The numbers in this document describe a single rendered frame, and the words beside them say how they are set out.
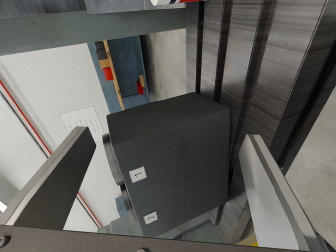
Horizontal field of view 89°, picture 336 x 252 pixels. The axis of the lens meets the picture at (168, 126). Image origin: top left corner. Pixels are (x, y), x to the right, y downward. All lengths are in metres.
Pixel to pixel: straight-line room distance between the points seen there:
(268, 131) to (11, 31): 0.60
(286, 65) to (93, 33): 0.50
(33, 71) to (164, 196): 4.54
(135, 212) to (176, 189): 0.08
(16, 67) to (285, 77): 4.72
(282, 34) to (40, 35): 0.54
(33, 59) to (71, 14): 4.09
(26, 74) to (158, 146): 4.60
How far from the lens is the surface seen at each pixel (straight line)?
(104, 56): 4.00
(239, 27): 0.26
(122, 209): 7.27
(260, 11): 0.24
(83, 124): 5.21
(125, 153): 0.24
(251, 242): 1.76
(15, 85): 4.92
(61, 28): 0.59
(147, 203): 0.31
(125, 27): 0.60
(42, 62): 4.64
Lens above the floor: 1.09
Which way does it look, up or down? 16 degrees down
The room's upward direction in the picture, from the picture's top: 107 degrees counter-clockwise
